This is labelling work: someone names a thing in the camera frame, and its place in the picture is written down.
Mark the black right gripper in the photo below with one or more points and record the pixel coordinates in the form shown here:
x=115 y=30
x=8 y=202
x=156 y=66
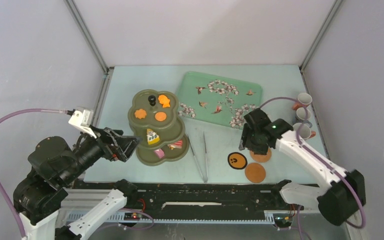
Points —
x=245 y=142

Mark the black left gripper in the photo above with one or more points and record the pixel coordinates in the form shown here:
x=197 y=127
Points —
x=124 y=145

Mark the yellow smiley face coaster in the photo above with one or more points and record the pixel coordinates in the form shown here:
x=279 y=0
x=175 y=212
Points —
x=237 y=161

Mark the yellow toy cake slice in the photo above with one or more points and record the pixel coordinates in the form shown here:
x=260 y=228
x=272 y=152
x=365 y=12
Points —
x=152 y=137

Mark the pink toy cake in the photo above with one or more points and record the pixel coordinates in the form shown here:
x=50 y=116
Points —
x=159 y=153

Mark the green three-tier serving stand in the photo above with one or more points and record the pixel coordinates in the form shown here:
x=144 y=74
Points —
x=169 y=131

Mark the orange-handled cup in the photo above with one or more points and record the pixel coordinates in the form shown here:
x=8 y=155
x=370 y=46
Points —
x=304 y=130

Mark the red striped toy cake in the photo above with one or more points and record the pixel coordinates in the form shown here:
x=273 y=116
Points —
x=176 y=145

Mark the metal serving tongs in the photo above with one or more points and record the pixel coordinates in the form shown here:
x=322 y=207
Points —
x=201 y=162

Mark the orange toy fish pastry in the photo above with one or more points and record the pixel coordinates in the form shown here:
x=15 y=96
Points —
x=164 y=101

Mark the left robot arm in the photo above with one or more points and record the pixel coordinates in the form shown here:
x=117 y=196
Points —
x=55 y=166

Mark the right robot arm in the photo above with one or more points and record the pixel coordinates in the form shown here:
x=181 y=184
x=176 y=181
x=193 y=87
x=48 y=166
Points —
x=339 y=193

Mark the far round cork coaster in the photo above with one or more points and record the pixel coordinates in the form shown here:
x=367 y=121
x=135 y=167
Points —
x=261 y=158

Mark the round cork coaster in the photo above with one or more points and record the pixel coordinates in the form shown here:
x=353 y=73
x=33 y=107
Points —
x=261 y=158
x=255 y=173

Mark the near round cork coaster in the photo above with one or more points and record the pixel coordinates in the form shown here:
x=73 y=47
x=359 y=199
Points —
x=255 y=173

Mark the middle white cup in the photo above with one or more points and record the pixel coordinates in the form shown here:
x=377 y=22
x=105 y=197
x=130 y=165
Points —
x=303 y=115

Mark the green floral serving tray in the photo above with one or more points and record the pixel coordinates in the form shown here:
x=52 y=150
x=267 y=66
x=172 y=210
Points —
x=218 y=100

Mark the far orange cup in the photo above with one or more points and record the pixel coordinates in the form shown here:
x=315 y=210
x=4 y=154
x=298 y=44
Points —
x=303 y=100

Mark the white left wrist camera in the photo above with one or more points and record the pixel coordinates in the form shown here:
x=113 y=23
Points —
x=81 y=119

